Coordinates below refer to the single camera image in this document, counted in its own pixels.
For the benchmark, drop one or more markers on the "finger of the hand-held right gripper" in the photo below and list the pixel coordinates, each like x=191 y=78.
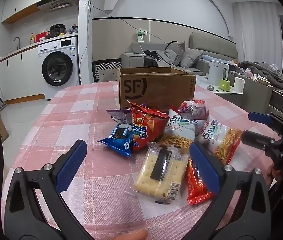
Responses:
x=255 y=140
x=259 y=117

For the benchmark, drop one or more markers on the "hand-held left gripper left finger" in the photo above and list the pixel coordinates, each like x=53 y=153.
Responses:
x=72 y=166

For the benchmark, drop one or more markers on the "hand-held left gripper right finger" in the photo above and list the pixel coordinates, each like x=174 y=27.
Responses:
x=204 y=167

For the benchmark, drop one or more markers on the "white noodle snack bag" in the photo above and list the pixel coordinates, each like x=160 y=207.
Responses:
x=219 y=140
x=181 y=127

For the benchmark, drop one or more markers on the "clear cracker packet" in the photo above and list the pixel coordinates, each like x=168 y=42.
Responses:
x=156 y=175

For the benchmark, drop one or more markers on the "blue snack packet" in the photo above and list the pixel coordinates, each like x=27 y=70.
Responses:
x=120 y=140

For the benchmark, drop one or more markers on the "brown cardboard box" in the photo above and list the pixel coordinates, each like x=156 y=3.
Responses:
x=156 y=90

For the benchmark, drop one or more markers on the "person's right hand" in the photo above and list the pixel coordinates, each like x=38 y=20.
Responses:
x=271 y=172

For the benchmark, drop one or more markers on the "person's left hand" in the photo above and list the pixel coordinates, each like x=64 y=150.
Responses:
x=131 y=235

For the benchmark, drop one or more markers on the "red orange snack packet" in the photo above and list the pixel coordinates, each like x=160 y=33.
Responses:
x=196 y=187

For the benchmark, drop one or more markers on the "white paper roll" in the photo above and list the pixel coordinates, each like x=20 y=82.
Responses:
x=239 y=85

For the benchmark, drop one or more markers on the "grey blanket heap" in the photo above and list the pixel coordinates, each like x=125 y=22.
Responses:
x=264 y=72

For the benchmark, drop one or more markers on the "green cup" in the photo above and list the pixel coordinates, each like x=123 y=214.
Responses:
x=224 y=85

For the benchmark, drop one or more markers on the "small round metal object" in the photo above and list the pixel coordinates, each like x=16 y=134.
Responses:
x=210 y=88

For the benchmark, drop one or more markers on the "purple and white snack bag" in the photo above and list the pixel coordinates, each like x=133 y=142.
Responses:
x=194 y=110

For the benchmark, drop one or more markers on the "white electric kettle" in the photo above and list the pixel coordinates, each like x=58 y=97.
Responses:
x=217 y=75

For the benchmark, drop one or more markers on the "white coffee table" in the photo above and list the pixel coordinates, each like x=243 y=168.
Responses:
x=202 y=82

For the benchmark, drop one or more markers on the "small purple snack packet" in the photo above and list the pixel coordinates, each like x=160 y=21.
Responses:
x=117 y=116

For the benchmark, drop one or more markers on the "red chips bag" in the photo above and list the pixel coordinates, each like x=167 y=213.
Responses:
x=147 y=127

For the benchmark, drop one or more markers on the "grey sofa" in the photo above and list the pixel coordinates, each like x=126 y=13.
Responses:
x=211 y=47

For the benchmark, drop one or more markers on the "grey pillow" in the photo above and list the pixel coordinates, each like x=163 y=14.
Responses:
x=175 y=52
x=191 y=57

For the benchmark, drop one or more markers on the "white washing machine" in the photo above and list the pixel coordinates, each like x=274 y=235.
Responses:
x=56 y=72

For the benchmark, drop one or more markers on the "upright floor cleaner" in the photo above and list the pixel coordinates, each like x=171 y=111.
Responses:
x=0 y=100

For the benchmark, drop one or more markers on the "white kitchen counter cabinet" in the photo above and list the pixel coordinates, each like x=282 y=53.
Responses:
x=19 y=75

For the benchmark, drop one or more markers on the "dark clothes pile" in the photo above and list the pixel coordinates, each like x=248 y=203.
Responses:
x=154 y=58

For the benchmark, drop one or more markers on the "yellow bottle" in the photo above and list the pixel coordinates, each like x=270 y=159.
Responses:
x=32 y=39

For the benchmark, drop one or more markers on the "red box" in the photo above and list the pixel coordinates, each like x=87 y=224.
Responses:
x=41 y=36

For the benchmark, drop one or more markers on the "black pressure cooker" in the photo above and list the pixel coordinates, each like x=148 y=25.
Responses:
x=57 y=31

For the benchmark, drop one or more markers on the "kitchen faucet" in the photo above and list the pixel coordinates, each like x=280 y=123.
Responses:
x=18 y=41

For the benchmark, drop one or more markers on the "range hood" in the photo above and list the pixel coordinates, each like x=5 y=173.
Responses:
x=56 y=3

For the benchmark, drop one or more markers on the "white wall power strip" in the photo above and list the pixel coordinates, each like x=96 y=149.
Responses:
x=141 y=36

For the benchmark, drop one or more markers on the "white wall cabinet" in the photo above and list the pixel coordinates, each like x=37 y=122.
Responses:
x=26 y=2

